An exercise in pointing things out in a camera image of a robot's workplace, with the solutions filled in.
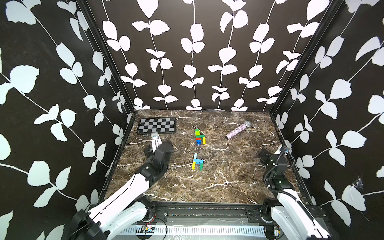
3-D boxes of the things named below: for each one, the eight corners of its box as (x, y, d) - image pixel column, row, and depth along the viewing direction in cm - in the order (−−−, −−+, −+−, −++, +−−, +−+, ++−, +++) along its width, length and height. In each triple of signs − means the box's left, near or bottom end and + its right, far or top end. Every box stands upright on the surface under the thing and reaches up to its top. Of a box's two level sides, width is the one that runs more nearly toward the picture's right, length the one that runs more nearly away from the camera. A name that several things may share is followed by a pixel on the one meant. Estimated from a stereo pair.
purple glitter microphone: (228, 142, 105) (229, 138, 102) (224, 138, 107) (225, 134, 104) (250, 126, 115) (251, 122, 111) (246, 123, 117) (247, 119, 113)
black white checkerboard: (136, 134, 108) (135, 131, 106) (141, 119, 117) (140, 116, 115) (175, 134, 108) (175, 131, 106) (177, 120, 118) (177, 117, 115)
